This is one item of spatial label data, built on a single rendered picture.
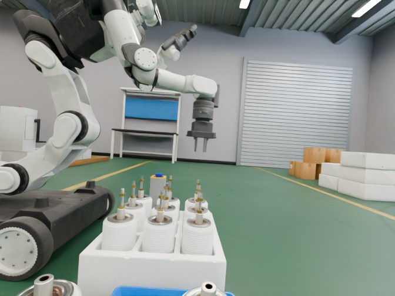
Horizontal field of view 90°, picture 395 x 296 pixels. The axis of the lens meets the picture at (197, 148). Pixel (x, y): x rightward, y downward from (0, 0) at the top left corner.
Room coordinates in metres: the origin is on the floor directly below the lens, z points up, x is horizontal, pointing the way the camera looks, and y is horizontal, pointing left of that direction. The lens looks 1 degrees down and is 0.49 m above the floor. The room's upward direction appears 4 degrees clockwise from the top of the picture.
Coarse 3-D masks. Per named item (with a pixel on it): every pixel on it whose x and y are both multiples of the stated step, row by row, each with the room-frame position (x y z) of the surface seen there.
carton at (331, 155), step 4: (328, 152) 3.77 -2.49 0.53; (332, 152) 3.70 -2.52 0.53; (336, 152) 3.70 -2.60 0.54; (340, 152) 3.70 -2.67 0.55; (328, 156) 3.76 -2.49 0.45; (332, 156) 3.70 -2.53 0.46; (336, 156) 3.70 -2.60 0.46; (340, 156) 3.70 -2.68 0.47; (324, 160) 3.86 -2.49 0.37; (328, 160) 3.75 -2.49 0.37; (332, 160) 3.70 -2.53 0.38; (336, 160) 3.70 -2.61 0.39
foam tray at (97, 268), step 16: (96, 240) 0.59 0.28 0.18; (176, 240) 0.62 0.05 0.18; (80, 256) 0.51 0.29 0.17; (96, 256) 0.52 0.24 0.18; (112, 256) 0.52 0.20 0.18; (128, 256) 0.52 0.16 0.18; (144, 256) 0.52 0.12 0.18; (160, 256) 0.53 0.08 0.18; (176, 256) 0.54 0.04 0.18; (192, 256) 0.54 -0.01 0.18; (208, 256) 0.55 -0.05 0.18; (224, 256) 0.55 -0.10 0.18; (80, 272) 0.51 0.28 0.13; (96, 272) 0.52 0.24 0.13; (112, 272) 0.52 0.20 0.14; (128, 272) 0.52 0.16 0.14; (144, 272) 0.52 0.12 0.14; (160, 272) 0.52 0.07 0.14; (176, 272) 0.52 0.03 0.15; (192, 272) 0.52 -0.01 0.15; (208, 272) 0.53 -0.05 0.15; (224, 272) 0.53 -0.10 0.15; (80, 288) 0.51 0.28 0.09; (96, 288) 0.52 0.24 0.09; (112, 288) 0.52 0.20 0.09; (176, 288) 0.52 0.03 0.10; (224, 288) 0.53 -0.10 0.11
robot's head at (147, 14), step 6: (138, 0) 0.89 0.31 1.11; (144, 0) 0.88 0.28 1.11; (150, 0) 0.88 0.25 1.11; (138, 6) 0.88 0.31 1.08; (144, 6) 0.87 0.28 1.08; (150, 6) 0.89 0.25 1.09; (138, 12) 0.91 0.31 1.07; (144, 12) 0.90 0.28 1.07; (150, 12) 0.91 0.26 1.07; (138, 18) 0.91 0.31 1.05; (144, 18) 0.93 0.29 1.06; (150, 18) 0.94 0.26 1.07; (156, 18) 0.97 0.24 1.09; (150, 24) 0.97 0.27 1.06
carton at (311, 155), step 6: (306, 150) 3.88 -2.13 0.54; (312, 150) 3.69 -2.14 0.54; (318, 150) 3.68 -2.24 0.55; (324, 150) 3.68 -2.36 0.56; (306, 156) 3.86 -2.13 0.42; (312, 156) 3.68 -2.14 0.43; (318, 156) 3.68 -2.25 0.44; (324, 156) 3.68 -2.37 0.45; (306, 162) 3.85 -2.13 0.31; (312, 162) 3.67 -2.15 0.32; (318, 162) 3.68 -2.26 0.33
